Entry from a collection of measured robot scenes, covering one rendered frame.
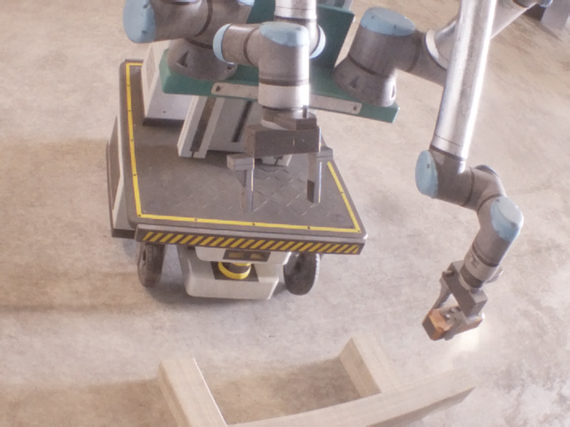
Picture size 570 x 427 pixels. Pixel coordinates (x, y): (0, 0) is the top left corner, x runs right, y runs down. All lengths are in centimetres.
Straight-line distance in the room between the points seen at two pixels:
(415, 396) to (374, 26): 103
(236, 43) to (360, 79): 63
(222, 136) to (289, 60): 95
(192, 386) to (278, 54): 93
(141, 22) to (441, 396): 132
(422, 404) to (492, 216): 73
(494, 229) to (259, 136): 50
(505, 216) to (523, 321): 147
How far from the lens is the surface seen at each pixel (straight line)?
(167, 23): 156
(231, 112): 213
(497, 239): 138
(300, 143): 132
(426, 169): 139
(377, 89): 190
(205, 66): 172
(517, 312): 281
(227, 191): 207
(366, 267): 253
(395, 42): 184
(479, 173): 146
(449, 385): 202
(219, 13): 164
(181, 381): 183
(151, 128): 223
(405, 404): 189
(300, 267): 225
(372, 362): 209
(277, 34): 125
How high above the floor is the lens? 156
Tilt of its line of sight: 37 degrees down
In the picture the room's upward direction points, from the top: 22 degrees clockwise
